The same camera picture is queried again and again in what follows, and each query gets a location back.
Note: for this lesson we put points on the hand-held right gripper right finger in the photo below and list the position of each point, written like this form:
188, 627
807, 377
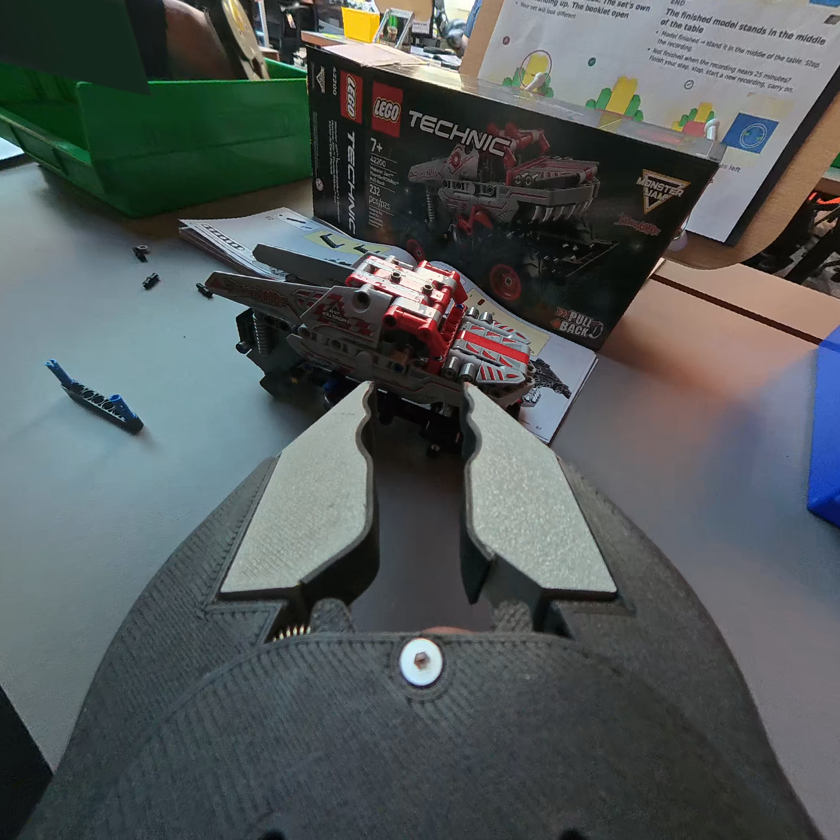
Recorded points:
525, 505

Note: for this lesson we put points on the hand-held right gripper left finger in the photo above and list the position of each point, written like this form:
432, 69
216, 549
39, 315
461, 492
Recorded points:
308, 505

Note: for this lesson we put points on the partly built lego truck model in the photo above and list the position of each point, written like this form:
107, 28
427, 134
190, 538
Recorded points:
407, 295

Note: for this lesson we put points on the black lego beam blue pins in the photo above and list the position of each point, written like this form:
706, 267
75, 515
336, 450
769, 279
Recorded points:
98, 400

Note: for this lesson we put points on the lego instruction booklet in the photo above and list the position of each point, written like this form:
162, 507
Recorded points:
282, 226

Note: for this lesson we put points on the black lego set box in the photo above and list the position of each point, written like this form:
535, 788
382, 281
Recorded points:
525, 197

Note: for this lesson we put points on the blue plastic bin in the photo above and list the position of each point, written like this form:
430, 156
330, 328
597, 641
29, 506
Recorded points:
827, 446

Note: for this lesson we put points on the green plastic parts bin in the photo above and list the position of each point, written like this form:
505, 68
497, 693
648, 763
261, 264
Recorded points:
184, 151

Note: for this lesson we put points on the dark background equipment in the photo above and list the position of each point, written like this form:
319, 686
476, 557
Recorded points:
800, 243

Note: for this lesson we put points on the white printed instruction poster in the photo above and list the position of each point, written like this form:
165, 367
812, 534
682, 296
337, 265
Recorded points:
656, 59

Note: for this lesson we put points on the yellow plastic bin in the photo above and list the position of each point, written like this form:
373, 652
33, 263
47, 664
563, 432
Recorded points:
359, 25

